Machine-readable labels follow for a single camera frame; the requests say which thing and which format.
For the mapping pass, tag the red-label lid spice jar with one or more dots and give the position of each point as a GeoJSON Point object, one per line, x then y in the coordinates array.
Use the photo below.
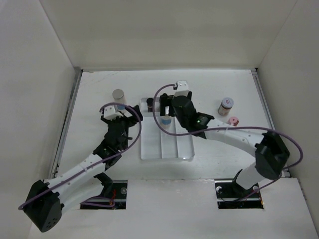
{"type": "Point", "coordinates": [226, 105]}

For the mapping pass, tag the silver-lid white bead jar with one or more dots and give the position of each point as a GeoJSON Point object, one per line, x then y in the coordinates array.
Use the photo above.
{"type": "Point", "coordinates": [119, 97]}

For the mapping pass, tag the pink-lid spice jar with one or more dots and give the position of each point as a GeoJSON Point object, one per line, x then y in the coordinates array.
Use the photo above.
{"type": "Point", "coordinates": [234, 121]}

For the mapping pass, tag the small black-cap spice bottle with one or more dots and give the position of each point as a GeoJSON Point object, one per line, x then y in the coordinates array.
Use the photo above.
{"type": "Point", "coordinates": [150, 102]}

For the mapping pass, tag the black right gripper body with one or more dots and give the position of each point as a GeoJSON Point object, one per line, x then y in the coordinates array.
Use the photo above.
{"type": "Point", "coordinates": [183, 123]}

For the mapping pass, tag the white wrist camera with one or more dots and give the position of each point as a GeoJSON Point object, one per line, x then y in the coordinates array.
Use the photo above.
{"type": "Point", "coordinates": [181, 89]}
{"type": "Point", "coordinates": [112, 112]}

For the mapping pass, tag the silver-lid blue-label jar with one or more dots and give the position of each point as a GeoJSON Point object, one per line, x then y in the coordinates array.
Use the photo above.
{"type": "Point", "coordinates": [166, 119]}

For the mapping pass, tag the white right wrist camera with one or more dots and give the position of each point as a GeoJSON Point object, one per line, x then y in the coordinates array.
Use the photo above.
{"type": "Point", "coordinates": [181, 89]}

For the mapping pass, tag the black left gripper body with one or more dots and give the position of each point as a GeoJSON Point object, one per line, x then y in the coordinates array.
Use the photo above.
{"type": "Point", "coordinates": [127, 122]}

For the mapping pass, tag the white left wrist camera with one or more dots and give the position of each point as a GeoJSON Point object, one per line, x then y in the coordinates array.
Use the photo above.
{"type": "Point", "coordinates": [112, 112]}

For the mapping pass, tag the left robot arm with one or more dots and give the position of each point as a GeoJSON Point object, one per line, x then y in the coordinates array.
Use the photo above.
{"type": "Point", "coordinates": [49, 199]}

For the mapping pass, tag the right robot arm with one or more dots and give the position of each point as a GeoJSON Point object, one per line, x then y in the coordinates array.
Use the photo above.
{"type": "Point", "coordinates": [268, 149]}

